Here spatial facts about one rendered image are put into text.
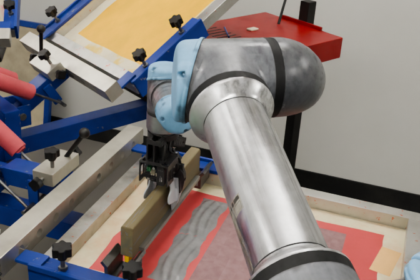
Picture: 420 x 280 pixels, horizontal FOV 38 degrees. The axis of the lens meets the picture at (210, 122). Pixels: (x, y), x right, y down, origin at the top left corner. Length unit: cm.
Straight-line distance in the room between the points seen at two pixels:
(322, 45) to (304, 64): 171
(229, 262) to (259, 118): 74
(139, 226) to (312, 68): 62
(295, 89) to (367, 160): 271
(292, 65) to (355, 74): 252
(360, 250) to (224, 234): 33
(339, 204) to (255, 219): 103
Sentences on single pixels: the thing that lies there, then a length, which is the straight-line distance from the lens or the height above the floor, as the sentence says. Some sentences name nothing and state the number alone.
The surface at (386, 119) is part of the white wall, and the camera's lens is 344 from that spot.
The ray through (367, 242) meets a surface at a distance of 160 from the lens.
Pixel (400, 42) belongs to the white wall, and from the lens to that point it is 330.
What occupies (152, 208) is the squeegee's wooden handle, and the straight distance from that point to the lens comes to 139.
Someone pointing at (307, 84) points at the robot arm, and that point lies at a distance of 87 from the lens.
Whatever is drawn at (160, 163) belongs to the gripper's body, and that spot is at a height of 118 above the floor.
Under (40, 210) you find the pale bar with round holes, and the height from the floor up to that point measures 104.
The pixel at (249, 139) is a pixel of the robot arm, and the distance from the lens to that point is 72.
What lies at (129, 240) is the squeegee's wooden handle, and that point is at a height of 106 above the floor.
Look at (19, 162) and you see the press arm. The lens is 169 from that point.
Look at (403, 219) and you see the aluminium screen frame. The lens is 167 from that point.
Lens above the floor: 184
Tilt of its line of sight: 25 degrees down
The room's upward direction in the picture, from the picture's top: 4 degrees clockwise
